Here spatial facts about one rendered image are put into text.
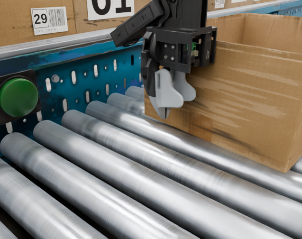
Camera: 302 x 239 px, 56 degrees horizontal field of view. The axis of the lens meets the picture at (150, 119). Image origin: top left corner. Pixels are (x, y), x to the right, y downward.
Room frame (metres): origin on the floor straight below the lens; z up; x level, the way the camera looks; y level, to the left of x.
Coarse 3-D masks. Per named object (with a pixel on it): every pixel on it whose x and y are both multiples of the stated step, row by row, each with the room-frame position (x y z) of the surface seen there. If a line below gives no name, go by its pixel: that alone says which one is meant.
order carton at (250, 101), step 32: (224, 32) 0.74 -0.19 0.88; (256, 32) 0.78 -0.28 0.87; (288, 32) 0.73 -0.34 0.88; (224, 64) 0.41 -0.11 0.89; (256, 64) 0.38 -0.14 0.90; (288, 64) 0.35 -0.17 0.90; (224, 96) 0.41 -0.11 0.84; (256, 96) 0.37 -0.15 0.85; (288, 96) 0.34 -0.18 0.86; (192, 128) 0.45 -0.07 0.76; (224, 128) 0.40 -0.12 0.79; (256, 128) 0.37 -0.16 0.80; (288, 128) 0.34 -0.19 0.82; (256, 160) 0.36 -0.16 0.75; (288, 160) 0.33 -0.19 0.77
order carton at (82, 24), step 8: (80, 0) 0.68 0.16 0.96; (136, 0) 0.83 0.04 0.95; (144, 0) 0.85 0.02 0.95; (80, 8) 0.68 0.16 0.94; (136, 8) 0.83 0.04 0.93; (80, 16) 0.68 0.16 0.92; (128, 16) 0.80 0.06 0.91; (80, 24) 0.68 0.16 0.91; (88, 24) 0.70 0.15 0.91; (96, 24) 0.72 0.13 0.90; (104, 24) 0.74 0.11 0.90; (112, 24) 0.76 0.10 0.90; (80, 32) 0.68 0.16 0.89
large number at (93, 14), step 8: (88, 0) 0.70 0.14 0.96; (96, 0) 0.72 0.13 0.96; (104, 0) 0.74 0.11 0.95; (112, 0) 0.76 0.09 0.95; (120, 0) 0.78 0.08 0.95; (128, 0) 0.80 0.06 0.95; (88, 8) 0.70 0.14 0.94; (96, 8) 0.71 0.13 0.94; (104, 8) 0.73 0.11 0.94; (112, 8) 0.76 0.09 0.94; (120, 8) 0.78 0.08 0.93; (128, 8) 0.80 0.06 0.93; (88, 16) 0.69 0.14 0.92; (96, 16) 0.71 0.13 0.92; (104, 16) 0.73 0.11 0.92; (112, 16) 0.75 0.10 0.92; (120, 16) 0.78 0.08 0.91
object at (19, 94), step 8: (16, 80) 0.47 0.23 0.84; (24, 80) 0.48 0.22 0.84; (8, 88) 0.46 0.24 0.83; (16, 88) 0.46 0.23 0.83; (24, 88) 0.48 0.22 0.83; (32, 88) 0.49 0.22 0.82; (0, 96) 0.45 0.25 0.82; (8, 96) 0.45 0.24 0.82; (16, 96) 0.46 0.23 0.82; (24, 96) 0.47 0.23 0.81; (32, 96) 0.48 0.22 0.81; (0, 104) 0.45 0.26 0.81; (8, 104) 0.45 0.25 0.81; (16, 104) 0.46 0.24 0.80; (24, 104) 0.47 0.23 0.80; (32, 104) 0.48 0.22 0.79; (8, 112) 0.45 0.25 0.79; (16, 112) 0.46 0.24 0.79; (24, 112) 0.47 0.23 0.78
